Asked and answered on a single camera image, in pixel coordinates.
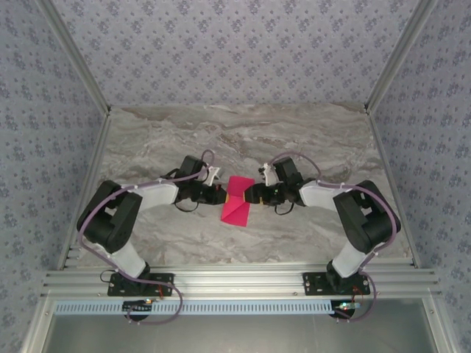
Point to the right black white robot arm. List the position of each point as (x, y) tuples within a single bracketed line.
[(368, 220)]

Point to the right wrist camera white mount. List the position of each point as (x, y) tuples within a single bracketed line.
[(268, 175)]

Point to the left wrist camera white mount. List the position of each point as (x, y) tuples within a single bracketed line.
[(213, 175)]

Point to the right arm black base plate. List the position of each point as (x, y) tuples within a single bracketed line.
[(311, 285)]

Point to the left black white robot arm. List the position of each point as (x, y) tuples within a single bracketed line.
[(110, 220)]

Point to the small black electronics board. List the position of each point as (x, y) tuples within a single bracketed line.
[(136, 306), (344, 306)]

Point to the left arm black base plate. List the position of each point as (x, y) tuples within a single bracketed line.
[(117, 290)]

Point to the aluminium mounting rail beam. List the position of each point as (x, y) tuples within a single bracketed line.
[(235, 283)]

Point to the short aluminium frame beam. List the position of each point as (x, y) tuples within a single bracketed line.
[(37, 327), (439, 327)]

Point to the pink paper sheet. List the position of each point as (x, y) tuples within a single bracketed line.
[(235, 217)]

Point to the aluminium frame post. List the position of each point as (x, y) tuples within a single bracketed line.
[(76, 55), (397, 55)]

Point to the grey metal sheet panel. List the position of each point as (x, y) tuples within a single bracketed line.
[(235, 334)]

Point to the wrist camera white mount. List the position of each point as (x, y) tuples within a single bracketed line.
[(213, 175), (268, 175)]

